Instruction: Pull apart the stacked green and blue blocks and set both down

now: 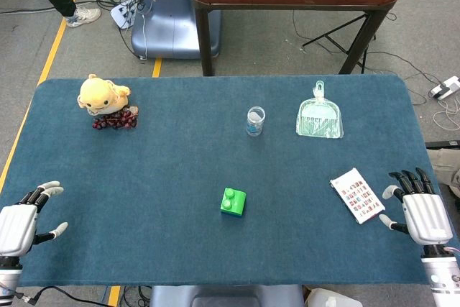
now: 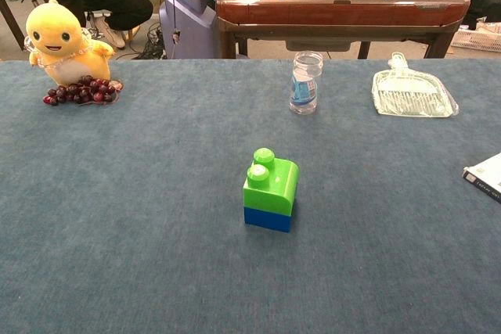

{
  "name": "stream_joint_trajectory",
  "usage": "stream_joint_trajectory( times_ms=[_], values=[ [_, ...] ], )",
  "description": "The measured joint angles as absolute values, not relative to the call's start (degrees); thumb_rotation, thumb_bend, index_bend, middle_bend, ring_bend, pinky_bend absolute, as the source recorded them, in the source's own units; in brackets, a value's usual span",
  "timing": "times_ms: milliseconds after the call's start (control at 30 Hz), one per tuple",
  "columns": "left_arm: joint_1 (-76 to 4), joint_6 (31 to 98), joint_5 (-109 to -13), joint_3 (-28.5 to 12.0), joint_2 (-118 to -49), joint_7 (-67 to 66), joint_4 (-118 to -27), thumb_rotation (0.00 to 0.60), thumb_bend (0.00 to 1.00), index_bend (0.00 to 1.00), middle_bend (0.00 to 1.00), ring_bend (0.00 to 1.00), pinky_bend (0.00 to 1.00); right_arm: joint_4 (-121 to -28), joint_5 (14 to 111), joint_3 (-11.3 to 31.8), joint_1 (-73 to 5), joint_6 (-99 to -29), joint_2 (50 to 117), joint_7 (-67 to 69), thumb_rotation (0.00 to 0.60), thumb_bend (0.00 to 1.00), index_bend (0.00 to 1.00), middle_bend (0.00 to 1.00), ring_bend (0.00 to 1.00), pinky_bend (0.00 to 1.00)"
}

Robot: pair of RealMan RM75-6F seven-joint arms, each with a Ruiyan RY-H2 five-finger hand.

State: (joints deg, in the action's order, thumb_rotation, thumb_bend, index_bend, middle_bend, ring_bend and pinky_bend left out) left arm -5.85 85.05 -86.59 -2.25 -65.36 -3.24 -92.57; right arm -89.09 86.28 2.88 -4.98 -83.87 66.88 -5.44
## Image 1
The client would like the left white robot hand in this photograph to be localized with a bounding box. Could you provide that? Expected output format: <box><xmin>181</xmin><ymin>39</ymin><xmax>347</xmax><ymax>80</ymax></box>
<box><xmin>0</xmin><ymin>180</ymin><xmax>69</xmax><ymax>258</ymax></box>

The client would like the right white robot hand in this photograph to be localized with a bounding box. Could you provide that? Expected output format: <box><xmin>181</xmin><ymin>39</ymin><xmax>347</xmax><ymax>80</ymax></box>
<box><xmin>379</xmin><ymin>167</ymin><xmax>454</xmax><ymax>247</ymax></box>

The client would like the green toy block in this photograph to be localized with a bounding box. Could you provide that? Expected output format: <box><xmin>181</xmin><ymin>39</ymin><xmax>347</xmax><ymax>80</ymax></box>
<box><xmin>219</xmin><ymin>187</ymin><xmax>248</xmax><ymax>216</ymax></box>

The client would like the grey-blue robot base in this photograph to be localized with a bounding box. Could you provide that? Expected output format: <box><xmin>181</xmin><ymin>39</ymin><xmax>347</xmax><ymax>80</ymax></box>
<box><xmin>149</xmin><ymin>284</ymin><xmax>305</xmax><ymax>307</ymax></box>

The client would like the beige bag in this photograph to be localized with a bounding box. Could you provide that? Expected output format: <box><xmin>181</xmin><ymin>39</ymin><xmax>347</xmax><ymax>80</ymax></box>
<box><xmin>427</xmin><ymin>148</ymin><xmax>460</xmax><ymax>196</ymax></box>

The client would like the white booklet with tile print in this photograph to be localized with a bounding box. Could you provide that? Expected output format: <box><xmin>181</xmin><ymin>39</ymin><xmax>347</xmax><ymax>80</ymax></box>
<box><xmin>329</xmin><ymin>167</ymin><xmax>386</xmax><ymax>225</ymax></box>

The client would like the red grape bunch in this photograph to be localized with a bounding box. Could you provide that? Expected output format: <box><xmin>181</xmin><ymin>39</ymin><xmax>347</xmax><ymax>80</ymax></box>
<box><xmin>92</xmin><ymin>106</ymin><xmax>140</xmax><ymax>130</ymax></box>

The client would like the green mini dustpan in bag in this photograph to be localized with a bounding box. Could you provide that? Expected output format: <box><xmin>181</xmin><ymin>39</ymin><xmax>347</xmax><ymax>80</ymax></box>
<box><xmin>295</xmin><ymin>80</ymin><xmax>345</xmax><ymax>139</ymax></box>

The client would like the yellow plush toy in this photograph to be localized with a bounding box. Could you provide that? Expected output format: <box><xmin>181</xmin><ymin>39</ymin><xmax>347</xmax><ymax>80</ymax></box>
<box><xmin>77</xmin><ymin>73</ymin><xmax>132</xmax><ymax>116</ymax></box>

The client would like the blue table cloth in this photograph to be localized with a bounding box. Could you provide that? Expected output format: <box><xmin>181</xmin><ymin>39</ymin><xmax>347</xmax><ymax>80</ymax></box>
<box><xmin>0</xmin><ymin>75</ymin><xmax>460</xmax><ymax>288</ymax></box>

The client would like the white sneaker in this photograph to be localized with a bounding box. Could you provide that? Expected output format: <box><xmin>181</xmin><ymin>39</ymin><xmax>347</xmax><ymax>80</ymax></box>
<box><xmin>64</xmin><ymin>6</ymin><xmax>102</xmax><ymax>29</ymax></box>

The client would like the white power strip with plugs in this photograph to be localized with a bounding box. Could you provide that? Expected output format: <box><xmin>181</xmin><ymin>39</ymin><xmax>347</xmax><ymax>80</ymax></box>
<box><xmin>109</xmin><ymin>0</ymin><xmax>143</xmax><ymax>30</ymax></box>

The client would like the blue-grey machine base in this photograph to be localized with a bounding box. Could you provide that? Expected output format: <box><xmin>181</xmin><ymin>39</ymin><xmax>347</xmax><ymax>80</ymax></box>
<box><xmin>130</xmin><ymin>0</ymin><xmax>222</xmax><ymax>60</ymax></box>

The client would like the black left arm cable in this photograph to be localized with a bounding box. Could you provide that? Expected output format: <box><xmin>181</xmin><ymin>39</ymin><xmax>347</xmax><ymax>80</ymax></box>
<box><xmin>14</xmin><ymin>285</ymin><xmax>112</xmax><ymax>307</ymax></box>

